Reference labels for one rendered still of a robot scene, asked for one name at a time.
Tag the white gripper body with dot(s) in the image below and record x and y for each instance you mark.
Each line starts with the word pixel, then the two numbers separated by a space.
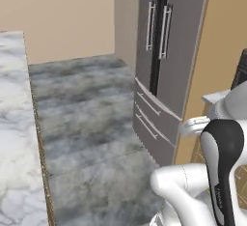
pixel 194 126

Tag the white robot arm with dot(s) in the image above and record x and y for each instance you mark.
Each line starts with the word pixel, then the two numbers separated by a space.
pixel 186 184

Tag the grey fridge drawer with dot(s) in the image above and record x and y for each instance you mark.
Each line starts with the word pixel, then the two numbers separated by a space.
pixel 160 151
pixel 167 120

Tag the grey fridge door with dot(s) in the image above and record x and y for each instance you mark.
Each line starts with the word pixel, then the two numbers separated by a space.
pixel 142 27
pixel 185 43

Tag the tan fridge housing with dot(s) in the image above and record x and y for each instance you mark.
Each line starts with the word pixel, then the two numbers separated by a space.
pixel 222 27

